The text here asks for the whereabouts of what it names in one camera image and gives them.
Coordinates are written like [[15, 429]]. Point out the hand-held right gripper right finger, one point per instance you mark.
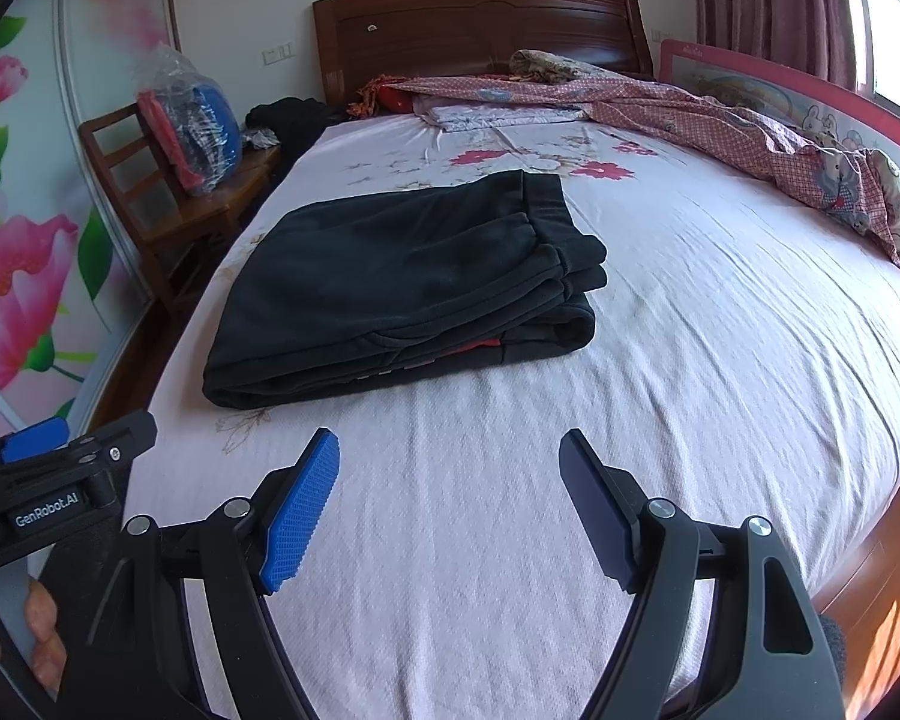
[[592, 510]]

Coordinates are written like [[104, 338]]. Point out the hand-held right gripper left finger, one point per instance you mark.
[[304, 510]]

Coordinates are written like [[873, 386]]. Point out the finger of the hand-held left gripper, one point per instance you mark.
[[37, 441]]

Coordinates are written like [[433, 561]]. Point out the black pants with red stripe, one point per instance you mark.
[[390, 277]]

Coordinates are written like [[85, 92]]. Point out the person's left hand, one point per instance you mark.
[[45, 637]]

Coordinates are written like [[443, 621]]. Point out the white floral bed sheet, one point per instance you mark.
[[682, 352]]

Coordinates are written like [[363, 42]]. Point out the floral wardrobe door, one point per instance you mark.
[[37, 240]]

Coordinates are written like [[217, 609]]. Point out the wooden chair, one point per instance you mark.
[[187, 217]]

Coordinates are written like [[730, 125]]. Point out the wooden bed side board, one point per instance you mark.
[[885, 600]]

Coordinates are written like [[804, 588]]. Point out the plastic bag with blue item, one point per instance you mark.
[[195, 120]]

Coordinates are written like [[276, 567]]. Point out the dark clothes pile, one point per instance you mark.
[[292, 124]]

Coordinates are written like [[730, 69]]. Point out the light floral pillow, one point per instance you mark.
[[495, 114]]

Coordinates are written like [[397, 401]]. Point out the pink checked quilt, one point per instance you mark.
[[645, 101]]

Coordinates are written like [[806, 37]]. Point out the red cushion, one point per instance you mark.
[[390, 99]]

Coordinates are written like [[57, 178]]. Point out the wooden headboard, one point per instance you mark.
[[480, 37]]

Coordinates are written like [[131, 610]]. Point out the pink curtain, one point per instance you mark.
[[765, 0]]

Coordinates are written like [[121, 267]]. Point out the pink bed guard rail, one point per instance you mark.
[[750, 82]]

